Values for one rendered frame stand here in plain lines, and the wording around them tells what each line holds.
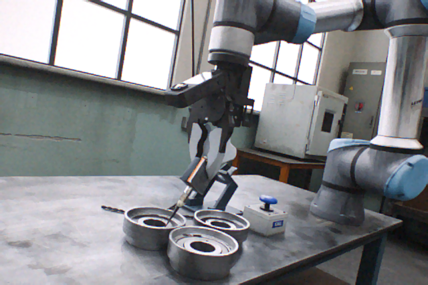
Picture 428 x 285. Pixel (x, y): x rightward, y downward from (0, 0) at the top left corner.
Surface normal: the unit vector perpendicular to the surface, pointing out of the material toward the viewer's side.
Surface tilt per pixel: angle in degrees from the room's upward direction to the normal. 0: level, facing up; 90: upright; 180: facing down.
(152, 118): 90
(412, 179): 97
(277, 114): 90
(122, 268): 0
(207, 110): 90
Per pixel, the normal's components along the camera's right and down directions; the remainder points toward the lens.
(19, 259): 0.17, -0.98
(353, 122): -0.71, -0.07
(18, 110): 0.69, 0.18
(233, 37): 0.02, 0.08
